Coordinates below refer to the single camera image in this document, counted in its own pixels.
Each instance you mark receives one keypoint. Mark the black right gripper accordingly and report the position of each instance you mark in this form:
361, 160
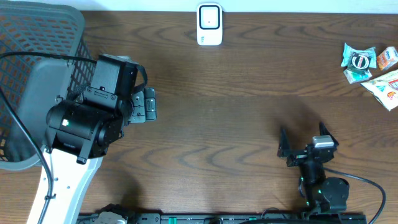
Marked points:
297, 157

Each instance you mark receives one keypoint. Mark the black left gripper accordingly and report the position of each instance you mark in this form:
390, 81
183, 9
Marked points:
143, 112

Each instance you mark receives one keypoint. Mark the small teal tissue pack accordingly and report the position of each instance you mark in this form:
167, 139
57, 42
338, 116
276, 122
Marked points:
354, 77

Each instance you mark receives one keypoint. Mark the dark green round-label box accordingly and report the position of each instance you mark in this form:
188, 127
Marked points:
359, 63

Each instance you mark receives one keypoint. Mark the yellow wet wipes pack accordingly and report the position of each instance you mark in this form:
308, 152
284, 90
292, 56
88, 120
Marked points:
384, 89

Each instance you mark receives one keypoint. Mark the teal wipes pouch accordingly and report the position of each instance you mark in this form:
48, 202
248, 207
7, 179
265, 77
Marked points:
349, 50

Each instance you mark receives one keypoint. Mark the orange small tissue pack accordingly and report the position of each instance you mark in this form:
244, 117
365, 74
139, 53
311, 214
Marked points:
387, 58

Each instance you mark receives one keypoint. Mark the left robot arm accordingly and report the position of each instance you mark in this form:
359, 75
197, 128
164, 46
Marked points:
76, 140

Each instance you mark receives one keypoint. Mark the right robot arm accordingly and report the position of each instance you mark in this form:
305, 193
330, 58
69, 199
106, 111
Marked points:
324, 195

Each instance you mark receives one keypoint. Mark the white barcode scanner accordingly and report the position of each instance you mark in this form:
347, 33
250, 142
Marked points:
209, 24

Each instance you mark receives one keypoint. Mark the grey plastic shopping basket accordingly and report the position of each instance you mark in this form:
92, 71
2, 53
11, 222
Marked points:
34, 84

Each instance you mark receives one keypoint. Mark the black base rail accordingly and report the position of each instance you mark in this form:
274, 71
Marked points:
117, 214

